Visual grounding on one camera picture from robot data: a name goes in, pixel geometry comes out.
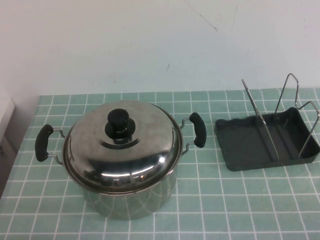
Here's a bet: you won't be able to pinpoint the dark tray wire lid rack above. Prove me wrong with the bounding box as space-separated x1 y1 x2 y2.
214 72 320 173

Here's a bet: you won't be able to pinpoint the white box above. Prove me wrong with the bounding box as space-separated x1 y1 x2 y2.
0 97 20 156

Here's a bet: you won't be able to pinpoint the steel pot lid black knob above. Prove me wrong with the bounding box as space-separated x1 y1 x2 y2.
62 99 183 195

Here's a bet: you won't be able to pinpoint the stainless steel pot black handles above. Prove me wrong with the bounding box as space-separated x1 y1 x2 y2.
35 99 208 221

